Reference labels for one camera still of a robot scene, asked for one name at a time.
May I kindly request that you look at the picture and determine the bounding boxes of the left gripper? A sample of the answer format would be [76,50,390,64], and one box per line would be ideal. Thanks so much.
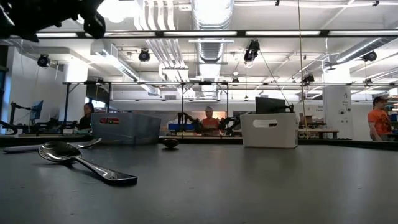
[30,0,107,43]

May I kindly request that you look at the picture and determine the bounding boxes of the gold spoon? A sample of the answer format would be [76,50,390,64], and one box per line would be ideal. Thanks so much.
[162,138,180,149]

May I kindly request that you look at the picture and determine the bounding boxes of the blue monitor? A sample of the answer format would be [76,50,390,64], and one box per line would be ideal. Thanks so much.
[30,99,44,121]

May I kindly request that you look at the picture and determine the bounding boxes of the person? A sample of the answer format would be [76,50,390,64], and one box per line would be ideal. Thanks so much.
[201,106,221,136]
[76,101,96,131]
[367,95,393,142]

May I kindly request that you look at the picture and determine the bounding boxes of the black monitor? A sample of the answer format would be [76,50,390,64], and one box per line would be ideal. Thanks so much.
[255,96,295,114]

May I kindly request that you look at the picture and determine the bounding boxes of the black table mat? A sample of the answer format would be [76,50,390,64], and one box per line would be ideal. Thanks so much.
[0,144,398,224]

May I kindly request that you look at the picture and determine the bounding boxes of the white plastic bin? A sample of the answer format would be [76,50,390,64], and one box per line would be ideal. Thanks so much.
[239,113,299,149]

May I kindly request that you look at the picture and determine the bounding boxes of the cardboard box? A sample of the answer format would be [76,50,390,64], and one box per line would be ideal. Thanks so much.
[298,112,315,125]

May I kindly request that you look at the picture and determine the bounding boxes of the wooden bench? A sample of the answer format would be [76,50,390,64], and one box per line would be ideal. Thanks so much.
[297,129,340,140]

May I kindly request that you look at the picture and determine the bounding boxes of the white column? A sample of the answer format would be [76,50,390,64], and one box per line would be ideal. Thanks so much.
[322,84,354,141]

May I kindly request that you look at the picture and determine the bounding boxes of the black workstation frame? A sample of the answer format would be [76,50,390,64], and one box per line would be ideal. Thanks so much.
[62,80,230,139]

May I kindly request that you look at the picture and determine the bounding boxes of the purple-handled silver spoon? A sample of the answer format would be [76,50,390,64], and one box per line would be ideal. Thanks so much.
[2,137,103,154]

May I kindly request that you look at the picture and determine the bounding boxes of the silver ventilation duct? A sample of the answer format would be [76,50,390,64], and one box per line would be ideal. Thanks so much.
[190,0,234,100]

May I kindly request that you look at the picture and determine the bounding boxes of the thin yellow cord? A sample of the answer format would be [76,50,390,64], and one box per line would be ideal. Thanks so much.
[297,0,308,140]

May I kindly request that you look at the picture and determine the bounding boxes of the black horizontal frame bar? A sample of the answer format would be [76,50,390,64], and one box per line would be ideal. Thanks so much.
[0,30,398,39]

